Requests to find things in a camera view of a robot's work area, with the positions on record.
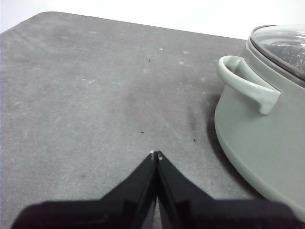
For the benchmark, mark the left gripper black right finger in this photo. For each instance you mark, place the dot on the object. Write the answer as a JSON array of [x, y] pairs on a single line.
[[202, 212]]

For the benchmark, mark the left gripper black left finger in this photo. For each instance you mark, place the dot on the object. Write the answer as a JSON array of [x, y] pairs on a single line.
[[107, 212]]

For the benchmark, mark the glass lid with green knob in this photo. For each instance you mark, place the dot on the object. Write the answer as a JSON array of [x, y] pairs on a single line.
[[286, 47]]

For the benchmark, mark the sage green electric cooking pot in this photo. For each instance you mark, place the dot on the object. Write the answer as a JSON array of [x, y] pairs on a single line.
[[250, 143]]

